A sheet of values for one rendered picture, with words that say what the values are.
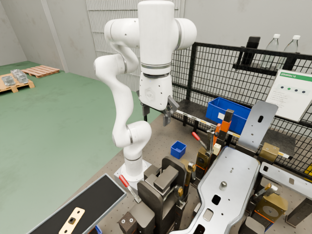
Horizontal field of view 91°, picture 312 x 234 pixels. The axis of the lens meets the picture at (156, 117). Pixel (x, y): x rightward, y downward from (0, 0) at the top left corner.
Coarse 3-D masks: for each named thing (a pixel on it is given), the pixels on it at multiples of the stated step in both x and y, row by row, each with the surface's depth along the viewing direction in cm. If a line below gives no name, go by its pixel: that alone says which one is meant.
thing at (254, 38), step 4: (252, 36) 104; (256, 36) 104; (248, 40) 106; (252, 40) 103; (256, 40) 102; (248, 44) 106; (252, 44) 104; (256, 44) 103; (256, 48) 105; (244, 56) 111; (248, 56) 109; (252, 56) 108; (244, 60) 112; (248, 60) 110; (252, 60) 111; (248, 64) 112
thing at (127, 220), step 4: (128, 212) 59; (124, 216) 58; (128, 216) 58; (132, 216) 58; (120, 220) 57; (124, 220) 57; (128, 220) 57; (132, 220) 57; (120, 224) 56; (124, 224) 56; (128, 224) 56; (132, 224) 56; (136, 224) 59; (120, 228) 59; (124, 228) 55; (128, 228) 55; (132, 228) 57; (124, 232) 57; (128, 232) 55; (132, 232) 58; (136, 232) 63
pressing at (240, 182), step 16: (224, 160) 93; (240, 160) 93; (256, 160) 93; (208, 176) 84; (224, 176) 84; (240, 176) 84; (256, 176) 84; (208, 192) 76; (224, 192) 76; (240, 192) 76; (224, 208) 70; (240, 208) 70; (192, 224) 64; (208, 224) 65; (224, 224) 65
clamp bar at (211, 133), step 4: (208, 132) 82; (212, 132) 83; (216, 132) 81; (208, 136) 83; (212, 136) 85; (216, 136) 81; (208, 140) 85; (212, 140) 86; (208, 144) 86; (212, 144) 88; (208, 148) 87; (212, 148) 89; (212, 152) 91
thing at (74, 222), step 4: (76, 208) 55; (80, 208) 55; (72, 212) 54; (76, 212) 54; (80, 212) 54; (72, 216) 52; (76, 216) 52; (80, 216) 52; (68, 220) 52; (72, 220) 52; (76, 220) 52; (68, 224) 50; (72, 224) 50; (76, 224) 50; (64, 228) 50; (68, 228) 50; (72, 228) 50; (60, 232) 49; (64, 232) 49; (68, 232) 49
